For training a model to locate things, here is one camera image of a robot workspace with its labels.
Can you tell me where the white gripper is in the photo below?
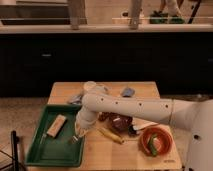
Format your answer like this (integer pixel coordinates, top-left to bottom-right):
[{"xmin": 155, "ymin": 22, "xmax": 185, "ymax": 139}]
[{"xmin": 75, "ymin": 112, "xmax": 97, "ymax": 140}]

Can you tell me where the silver fork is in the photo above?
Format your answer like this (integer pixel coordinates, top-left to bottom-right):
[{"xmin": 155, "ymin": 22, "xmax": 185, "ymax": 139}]
[{"xmin": 68, "ymin": 135, "xmax": 80, "ymax": 144}]

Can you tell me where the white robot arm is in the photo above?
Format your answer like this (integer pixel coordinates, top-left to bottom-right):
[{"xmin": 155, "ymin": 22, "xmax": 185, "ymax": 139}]
[{"xmin": 75, "ymin": 92, "xmax": 213, "ymax": 171}]

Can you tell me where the wooden block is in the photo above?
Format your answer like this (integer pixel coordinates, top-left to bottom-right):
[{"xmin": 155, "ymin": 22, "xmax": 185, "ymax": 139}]
[{"xmin": 47, "ymin": 115, "xmax": 66, "ymax": 137}]

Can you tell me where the grey crumpled foil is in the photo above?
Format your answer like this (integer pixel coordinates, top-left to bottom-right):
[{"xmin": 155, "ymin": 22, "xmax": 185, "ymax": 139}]
[{"xmin": 67, "ymin": 93, "xmax": 83, "ymax": 105}]

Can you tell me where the silver utensil in tray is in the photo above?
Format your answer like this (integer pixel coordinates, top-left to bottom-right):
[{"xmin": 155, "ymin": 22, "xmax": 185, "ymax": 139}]
[{"xmin": 40, "ymin": 133, "xmax": 47, "ymax": 145}]

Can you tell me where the green plastic tray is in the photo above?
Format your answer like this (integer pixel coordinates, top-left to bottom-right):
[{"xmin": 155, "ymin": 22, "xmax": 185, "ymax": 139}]
[{"xmin": 25, "ymin": 105, "xmax": 84, "ymax": 168}]

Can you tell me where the clear plastic cup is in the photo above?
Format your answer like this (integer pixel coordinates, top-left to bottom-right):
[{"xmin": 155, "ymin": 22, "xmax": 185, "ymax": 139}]
[{"xmin": 83, "ymin": 81, "xmax": 108, "ymax": 94}]

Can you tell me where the green vegetable in bowl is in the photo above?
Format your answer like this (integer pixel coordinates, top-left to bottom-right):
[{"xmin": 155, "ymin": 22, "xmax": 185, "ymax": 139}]
[{"xmin": 148, "ymin": 134, "xmax": 158, "ymax": 157}]

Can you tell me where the orange bowl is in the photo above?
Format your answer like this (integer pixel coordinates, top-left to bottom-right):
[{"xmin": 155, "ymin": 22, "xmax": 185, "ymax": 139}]
[{"xmin": 139, "ymin": 126, "xmax": 172, "ymax": 157}]

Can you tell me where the black chair frame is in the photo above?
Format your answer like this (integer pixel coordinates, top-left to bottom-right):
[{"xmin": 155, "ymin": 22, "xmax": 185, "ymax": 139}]
[{"xmin": 0, "ymin": 130, "xmax": 27, "ymax": 171}]

